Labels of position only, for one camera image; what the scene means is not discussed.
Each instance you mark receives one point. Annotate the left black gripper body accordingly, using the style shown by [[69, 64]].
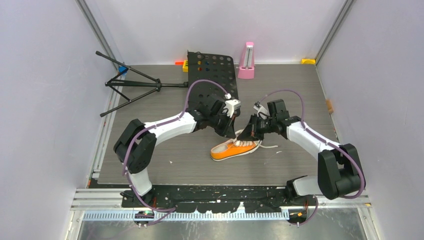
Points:
[[219, 122]]

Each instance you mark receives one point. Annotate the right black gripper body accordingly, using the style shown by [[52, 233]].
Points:
[[263, 126]]

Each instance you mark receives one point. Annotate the orange canvas sneaker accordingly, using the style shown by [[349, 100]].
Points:
[[227, 150]]

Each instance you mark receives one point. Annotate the white shoelace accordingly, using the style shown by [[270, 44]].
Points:
[[244, 143]]

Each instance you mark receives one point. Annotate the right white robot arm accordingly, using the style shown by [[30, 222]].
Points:
[[339, 171]]

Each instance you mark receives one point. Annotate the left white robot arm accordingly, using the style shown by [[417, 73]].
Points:
[[135, 146]]

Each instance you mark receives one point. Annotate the black perforated music stand desk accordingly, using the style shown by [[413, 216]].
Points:
[[210, 76]]

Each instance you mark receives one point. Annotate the yellow orange toy block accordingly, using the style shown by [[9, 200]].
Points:
[[184, 65]]

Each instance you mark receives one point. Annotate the pink metronome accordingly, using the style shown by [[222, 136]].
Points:
[[246, 68]]

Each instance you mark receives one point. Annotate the yellow corner block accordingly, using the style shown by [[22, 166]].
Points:
[[308, 61]]

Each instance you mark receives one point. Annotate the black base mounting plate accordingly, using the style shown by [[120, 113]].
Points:
[[217, 199]]

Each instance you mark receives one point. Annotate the blue clip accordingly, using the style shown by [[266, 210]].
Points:
[[122, 69]]

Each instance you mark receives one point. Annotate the black tripod stand legs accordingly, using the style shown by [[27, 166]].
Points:
[[156, 84]]

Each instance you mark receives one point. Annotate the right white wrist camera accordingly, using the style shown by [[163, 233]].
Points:
[[261, 111]]

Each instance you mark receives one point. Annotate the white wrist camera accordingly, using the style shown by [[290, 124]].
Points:
[[232, 105], [261, 111]]

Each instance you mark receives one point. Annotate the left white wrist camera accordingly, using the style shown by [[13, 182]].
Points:
[[232, 105]]

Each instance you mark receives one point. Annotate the aluminium frame rail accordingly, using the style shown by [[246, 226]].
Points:
[[105, 204]]

